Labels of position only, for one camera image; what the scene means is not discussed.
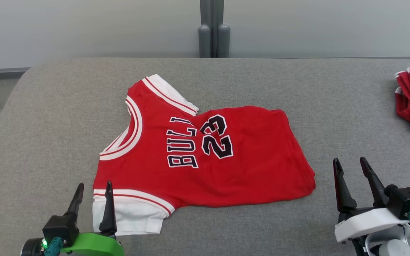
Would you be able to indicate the red basketball jersey white sleeves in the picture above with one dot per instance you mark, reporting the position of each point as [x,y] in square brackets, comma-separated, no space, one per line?
[262,160]

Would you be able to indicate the grey fabric sofa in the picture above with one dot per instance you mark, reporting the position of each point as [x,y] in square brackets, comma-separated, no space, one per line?
[48,142]

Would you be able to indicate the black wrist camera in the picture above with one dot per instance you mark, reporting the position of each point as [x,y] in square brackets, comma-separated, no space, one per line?
[408,199]
[61,227]

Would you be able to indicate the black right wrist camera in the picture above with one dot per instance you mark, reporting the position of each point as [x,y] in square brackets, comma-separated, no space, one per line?
[408,199]

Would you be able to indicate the grey cylindrical post cap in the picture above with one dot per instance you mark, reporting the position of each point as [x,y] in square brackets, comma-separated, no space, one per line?
[204,41]
[223,41]

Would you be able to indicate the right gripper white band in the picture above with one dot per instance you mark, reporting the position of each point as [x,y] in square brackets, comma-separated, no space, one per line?
[367,222]

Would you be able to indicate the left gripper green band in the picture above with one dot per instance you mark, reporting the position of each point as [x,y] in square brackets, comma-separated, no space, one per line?
[94,245]

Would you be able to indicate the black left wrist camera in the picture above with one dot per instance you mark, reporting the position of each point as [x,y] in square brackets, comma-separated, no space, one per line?
[61,227]

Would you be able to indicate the grey partition post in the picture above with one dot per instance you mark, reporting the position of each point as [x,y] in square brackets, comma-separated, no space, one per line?
[213,14]

